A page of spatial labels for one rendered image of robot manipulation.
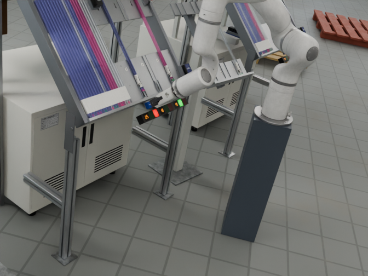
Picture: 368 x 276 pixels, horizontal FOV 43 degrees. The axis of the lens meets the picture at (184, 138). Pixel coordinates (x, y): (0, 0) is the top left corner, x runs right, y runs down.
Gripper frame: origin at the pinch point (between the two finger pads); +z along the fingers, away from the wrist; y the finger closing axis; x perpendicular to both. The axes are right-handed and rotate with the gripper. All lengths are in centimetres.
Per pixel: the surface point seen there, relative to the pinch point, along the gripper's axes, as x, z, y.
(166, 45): 24.6, 4.5, 30.0
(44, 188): -14, 43, -42
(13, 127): 17, 50, -38
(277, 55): 6, 98, 315
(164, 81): 8.0, 4.3, 16.7
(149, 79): 11.1, 4.3, 8.2
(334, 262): -115, -15, 59
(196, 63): 12, 12, 57
